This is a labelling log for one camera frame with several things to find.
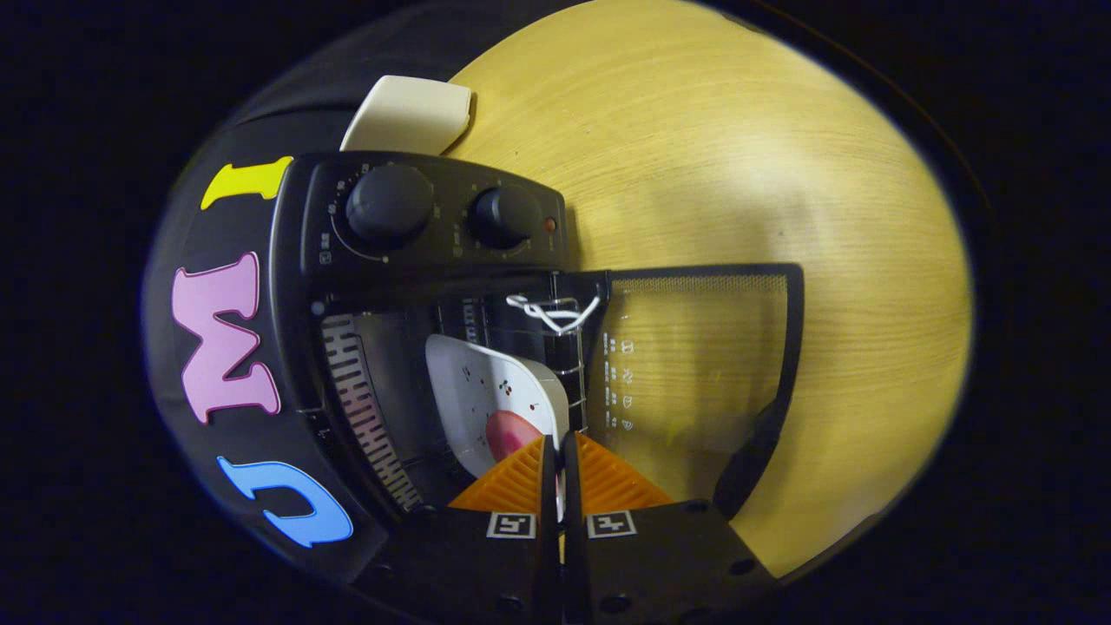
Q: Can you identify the white pop-up toaster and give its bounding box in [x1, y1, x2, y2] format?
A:
[340, 75, 474, 157]

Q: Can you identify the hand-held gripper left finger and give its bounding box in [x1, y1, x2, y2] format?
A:
[352, 434, 561, 625]

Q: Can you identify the black toaster oven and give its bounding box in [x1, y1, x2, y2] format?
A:
[269, 152, 805, 556]

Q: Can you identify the pink food piece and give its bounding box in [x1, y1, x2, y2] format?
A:
[486, 411, 544, 463]

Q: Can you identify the white food plate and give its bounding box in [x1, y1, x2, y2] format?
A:
[425, 334, 569, 480]

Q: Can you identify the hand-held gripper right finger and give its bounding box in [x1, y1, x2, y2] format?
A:
[560, 431, 782, 625]

